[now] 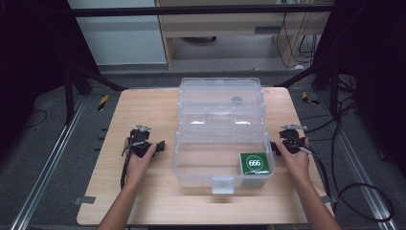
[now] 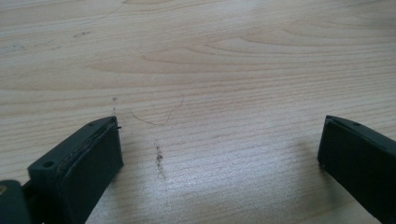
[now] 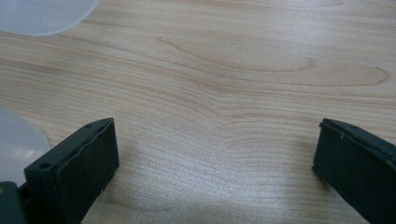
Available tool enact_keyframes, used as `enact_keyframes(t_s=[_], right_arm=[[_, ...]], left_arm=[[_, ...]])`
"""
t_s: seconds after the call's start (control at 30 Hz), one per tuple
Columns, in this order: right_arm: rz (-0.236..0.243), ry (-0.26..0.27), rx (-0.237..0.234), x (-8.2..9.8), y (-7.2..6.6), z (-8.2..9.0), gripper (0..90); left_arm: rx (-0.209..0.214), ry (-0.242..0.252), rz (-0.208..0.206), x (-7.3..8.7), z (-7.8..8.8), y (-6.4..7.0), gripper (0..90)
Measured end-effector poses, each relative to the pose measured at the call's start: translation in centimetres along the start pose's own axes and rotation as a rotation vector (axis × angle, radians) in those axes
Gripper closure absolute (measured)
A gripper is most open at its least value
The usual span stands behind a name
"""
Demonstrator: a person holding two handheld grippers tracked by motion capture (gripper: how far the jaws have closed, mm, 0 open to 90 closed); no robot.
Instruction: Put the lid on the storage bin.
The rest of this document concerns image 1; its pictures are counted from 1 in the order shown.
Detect white cabinet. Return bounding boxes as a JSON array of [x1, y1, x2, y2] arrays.
[[67, 0, 169, 67]]

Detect light wooden desk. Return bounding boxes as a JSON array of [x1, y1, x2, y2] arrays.
[[154, 0, 333, 70]]

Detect thin black floor cable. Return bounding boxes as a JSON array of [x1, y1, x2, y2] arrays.
[[21, 108, 49, 129]]

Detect clear plastic storage box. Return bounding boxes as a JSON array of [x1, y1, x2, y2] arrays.
[[170, 77, 276, 196]]

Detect hanging black cables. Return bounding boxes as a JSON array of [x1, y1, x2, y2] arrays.
[[275, 11, 322, 70]]

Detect person's left hand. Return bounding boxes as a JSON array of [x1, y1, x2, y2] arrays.
[[123, 137, 158, 190]]

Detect black horizontal frame bar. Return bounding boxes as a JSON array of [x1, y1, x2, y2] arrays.
[[71, 3, 337, 18]]

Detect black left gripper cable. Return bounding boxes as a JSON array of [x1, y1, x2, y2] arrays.
[[120, 149, 133, 191]]

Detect black looped floor cable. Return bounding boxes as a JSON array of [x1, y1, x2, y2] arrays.
[[330, 104, 395, 223]]

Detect aluminium floor rail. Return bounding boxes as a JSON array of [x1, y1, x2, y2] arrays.
[[315, 92, 400, 230], [9, 95, 88, 230]]

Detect grey tape strip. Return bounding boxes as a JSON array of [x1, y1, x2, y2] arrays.
[[320, 194, 339, 206], [73, 195, 97, 206]]

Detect black metal stand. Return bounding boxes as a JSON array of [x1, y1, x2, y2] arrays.
[[62, 61, 129, 127], [273, 58, 341, 120]]

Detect yellow tool floor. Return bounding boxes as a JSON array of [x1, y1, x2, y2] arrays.
[[301, 91, 321, 106], [97, 94, 110, 112]]

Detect yellow tool left floor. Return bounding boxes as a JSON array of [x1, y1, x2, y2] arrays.
[[97, 94, 110, 112]]

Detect black curtain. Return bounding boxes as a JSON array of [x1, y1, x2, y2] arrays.
[[313, 0, 406, 178], [0, 0, 101, 156]]

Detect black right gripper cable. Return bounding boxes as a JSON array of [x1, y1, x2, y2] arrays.
[[288, 133, 333, 200]]

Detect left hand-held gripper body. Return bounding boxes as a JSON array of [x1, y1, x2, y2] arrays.
[[121, 124, 158, 158]]

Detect person's right hand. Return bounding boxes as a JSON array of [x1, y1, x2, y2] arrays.
[[274, 137, 311, 188]]

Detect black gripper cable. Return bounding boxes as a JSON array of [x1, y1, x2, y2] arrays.
[[120, 149, 133, 191], [288, 133, 333, 200]]

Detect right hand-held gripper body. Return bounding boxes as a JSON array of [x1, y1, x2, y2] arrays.
[[279, 124, 313, 155]]

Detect green square packet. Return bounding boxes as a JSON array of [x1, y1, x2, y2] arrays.
[[239, 151, 272, 176]]

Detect yellow tool right floor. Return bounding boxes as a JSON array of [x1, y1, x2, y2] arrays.
[[301, 91, 321, 106]]

